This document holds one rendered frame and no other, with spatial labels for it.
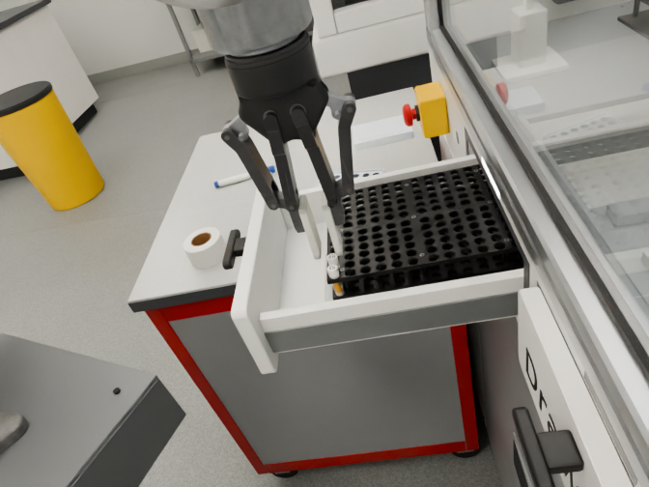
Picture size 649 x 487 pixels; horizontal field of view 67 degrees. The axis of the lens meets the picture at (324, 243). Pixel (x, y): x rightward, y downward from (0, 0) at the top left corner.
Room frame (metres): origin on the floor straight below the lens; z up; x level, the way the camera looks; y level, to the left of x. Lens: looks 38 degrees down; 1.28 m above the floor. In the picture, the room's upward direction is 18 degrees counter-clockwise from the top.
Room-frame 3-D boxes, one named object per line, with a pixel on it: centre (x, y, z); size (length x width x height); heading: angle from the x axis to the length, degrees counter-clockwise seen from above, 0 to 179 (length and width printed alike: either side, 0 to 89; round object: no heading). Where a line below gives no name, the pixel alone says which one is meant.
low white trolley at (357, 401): (0.93, 0.01, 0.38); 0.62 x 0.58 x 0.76; 168
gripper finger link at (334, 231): (0.44, -0.01, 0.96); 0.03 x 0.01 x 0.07; 169
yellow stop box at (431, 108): (0.79, -0.25, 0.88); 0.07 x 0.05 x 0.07; 168
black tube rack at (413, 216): (0.48, -0.12, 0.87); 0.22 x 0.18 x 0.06; 78
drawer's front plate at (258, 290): (0.52, 0.08, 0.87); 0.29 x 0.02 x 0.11; 168
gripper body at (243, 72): (0.44, 0.00, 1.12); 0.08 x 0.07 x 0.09; 79
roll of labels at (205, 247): (0.74, 0.21, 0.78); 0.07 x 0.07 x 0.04
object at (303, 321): (0.48, -0.12, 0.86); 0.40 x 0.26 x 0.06; 78
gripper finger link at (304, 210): (0.44, 0.01, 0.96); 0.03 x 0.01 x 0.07; 169
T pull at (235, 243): (0.53, 0.11, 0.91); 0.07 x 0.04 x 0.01; 168
